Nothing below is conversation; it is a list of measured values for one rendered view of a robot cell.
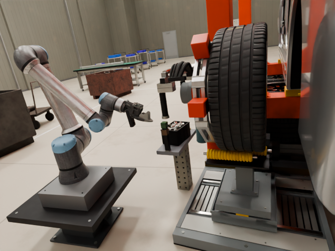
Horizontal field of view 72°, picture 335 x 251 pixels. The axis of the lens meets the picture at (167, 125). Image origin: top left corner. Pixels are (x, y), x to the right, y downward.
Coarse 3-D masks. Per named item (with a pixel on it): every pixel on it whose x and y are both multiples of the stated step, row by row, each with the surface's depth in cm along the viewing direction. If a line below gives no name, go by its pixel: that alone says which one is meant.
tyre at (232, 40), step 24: (264, 24) 102; (216, 48) 101; (240, 48) 97; (264, 48) 93; (216, 72) 98; (240, 72) 94; (264, 72) 91; (216, 96) 98; (240, 96) 95; (264, 96) 92; (216, 120) 102; (240, 120) 99; (264, 120) 95; (216, 144) 116; (240, 144) 109; (264, 144) 106
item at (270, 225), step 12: (228, 168) 179; (276, 204) 135; (216, 216) 137; (228, 216) 134; (240, 216) 131; (252, 216) 132; (276, 216) 127; (252, 228) 131; (264, 228) 127; (276, 228) 125
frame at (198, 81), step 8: (200, 64) 113; (208, 64) 111; (192, 80) 106; (200, 80) 104; (192, 88) 107; (200, 88) 107; (200, 120) 112; (208, 120) 111; (200, 128) 115; (208, 128) 113; (208, 136) 129
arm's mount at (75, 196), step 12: (96, 168) 158; (108, 168) 155; (84, 180) 145; (96, 180) 143; (108, 180) 153; (48, 192) 137; (60, 192) 136; (72, 192) 134; (84, 192) 132; (96, 192) 140; (48, 204) 139; (60, 204) 136; (72, 204) 133; (84, 204) 130
